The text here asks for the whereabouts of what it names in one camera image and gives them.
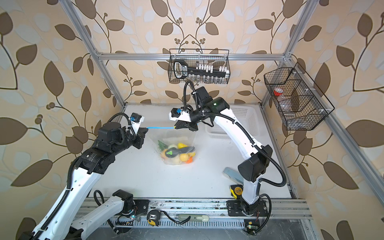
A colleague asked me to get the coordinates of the clear zip bag blue zipper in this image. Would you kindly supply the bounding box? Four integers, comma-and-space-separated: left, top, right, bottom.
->
148, 127, 197, 166

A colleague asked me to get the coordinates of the white radish with green leaves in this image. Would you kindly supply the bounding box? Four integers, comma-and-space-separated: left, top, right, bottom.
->
158, 141, 178, 153

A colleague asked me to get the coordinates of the aluminium frame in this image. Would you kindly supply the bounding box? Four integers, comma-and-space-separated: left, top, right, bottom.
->
60, 1, 384, 203

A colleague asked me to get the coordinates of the black wire basket back wall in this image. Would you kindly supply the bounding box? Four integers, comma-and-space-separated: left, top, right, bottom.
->
167, 48, 231, 85

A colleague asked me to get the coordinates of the yellow black tape measure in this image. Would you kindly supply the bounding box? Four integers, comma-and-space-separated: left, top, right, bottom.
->
230, 185, 243, 200

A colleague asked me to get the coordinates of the light blue case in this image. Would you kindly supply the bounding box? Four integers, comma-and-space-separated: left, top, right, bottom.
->
222, 167, 244, 185

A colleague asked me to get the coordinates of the orange toy fruit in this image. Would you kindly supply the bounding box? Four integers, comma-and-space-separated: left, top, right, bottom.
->
186, 157, 193, 164

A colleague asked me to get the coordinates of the black wire basket right wall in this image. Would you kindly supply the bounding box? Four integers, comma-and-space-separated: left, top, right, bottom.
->
264, 63, 335, 131

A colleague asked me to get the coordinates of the white plastic perforated basket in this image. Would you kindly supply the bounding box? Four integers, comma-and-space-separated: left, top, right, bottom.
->
205, 106, 260, 139

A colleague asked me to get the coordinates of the black tool in wire basket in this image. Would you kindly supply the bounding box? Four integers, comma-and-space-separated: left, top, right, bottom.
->
173, 60, 230, 80

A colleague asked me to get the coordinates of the black tape measure on rail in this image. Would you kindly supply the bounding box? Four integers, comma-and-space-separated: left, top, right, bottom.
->
147, 210, 161, 227

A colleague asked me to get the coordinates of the red item in wire basket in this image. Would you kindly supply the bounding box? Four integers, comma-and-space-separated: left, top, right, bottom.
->
273, 87, 284, 97

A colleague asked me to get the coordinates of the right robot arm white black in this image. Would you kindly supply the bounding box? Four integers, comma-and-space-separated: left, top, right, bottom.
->
170, 81, 287, 216

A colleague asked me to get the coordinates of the yellow corn toy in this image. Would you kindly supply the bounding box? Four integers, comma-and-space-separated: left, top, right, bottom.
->
177, 143, 188, 149

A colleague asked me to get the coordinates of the pale green utility knife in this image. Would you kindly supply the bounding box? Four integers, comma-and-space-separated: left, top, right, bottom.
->
178, 214, 210, 222

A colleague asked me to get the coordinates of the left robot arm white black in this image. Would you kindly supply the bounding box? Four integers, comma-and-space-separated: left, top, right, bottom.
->
19, 122, 148, 240

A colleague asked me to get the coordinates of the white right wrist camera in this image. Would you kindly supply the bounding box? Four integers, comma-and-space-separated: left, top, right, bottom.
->
169, 108, 191, 122

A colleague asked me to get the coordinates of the black wire basket wall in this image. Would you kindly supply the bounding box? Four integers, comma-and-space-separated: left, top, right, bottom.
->
167, 48, 231, 85
264, 63, 335, 131

